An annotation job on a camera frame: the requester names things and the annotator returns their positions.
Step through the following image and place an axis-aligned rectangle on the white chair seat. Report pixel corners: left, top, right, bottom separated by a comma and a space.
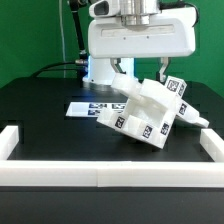
116, 96, 176, 144

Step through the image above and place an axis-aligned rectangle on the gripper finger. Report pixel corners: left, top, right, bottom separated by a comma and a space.
110, 58, 125, 74
159, 57, 170, 82

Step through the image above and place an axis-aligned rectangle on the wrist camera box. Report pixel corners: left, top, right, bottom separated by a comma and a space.
89, 0, 120, 18

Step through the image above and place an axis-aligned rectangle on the white chair back piece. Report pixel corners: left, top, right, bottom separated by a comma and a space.
111, 73, 178, 112

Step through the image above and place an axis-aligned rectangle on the white U-shaped fence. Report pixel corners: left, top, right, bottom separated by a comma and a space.
0, 126, 224, 188

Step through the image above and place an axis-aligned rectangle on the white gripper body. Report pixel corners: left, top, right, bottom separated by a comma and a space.
88, 7, 196, 58

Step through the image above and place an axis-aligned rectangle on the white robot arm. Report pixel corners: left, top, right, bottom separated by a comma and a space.
68, 0, 199, 91

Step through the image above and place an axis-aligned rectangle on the white sheet with tags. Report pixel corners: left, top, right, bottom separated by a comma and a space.
66, 102, 125, 117

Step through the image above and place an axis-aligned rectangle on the black cable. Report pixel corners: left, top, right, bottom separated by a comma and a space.
31, 60, 88, 78

